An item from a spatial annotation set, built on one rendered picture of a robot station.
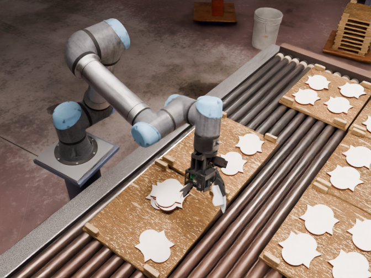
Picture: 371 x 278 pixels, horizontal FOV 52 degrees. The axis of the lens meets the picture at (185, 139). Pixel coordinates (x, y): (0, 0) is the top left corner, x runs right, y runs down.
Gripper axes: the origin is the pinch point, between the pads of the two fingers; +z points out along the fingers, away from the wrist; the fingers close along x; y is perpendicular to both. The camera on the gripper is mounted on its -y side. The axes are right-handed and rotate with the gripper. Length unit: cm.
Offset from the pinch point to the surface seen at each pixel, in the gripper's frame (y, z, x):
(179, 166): -25.3, 4.4, -27.4
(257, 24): -295, -36, -120
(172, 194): -9.1, 7.4, -18.8
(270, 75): -109, -23, -26
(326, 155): -70, 0, 20
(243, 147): -49, -2, -11
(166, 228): -0.4, 15.5, -14.6
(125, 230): 8.6, 16.5, -25.8
